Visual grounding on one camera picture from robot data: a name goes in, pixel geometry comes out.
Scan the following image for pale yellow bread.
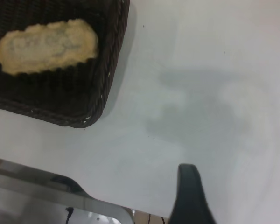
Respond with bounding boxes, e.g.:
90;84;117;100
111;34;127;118
0;18;100;77

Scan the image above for black woven basket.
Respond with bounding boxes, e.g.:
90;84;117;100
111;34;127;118
0;0;131;129

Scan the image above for silver metal tray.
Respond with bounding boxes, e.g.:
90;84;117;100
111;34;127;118
0;156;135;224

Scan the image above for black cable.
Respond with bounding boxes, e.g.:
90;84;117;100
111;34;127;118
64;207;74;224

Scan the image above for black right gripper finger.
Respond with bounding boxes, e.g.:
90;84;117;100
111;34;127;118
169;163;222;224

